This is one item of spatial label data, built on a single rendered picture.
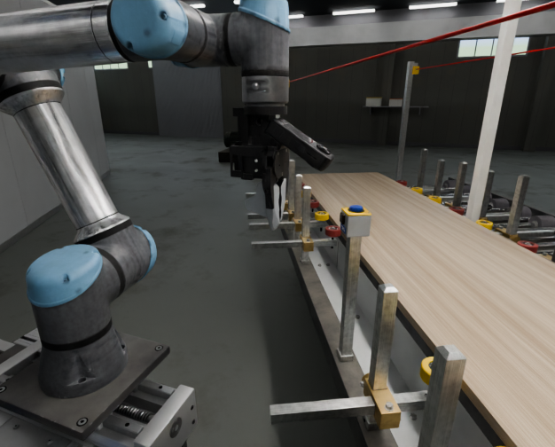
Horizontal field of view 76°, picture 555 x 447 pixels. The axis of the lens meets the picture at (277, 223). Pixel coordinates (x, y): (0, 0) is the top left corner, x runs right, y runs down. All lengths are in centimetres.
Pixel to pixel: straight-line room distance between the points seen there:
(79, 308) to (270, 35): 53
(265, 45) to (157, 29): 17
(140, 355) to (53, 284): 24
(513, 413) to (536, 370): 19
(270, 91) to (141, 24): 20
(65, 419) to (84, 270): 24
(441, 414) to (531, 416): 30
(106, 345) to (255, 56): 56
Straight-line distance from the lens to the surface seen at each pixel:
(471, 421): 109
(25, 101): 81
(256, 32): 58
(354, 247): 108
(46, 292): 69
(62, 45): 58
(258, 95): 58
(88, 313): 71
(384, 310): 89
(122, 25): 50
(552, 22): 1066
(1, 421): 94
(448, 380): 70
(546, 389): 109
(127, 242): 78
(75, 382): 76
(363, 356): 145
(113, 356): 76
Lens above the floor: 153
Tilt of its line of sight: 19 degrees down
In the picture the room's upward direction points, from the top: straight up
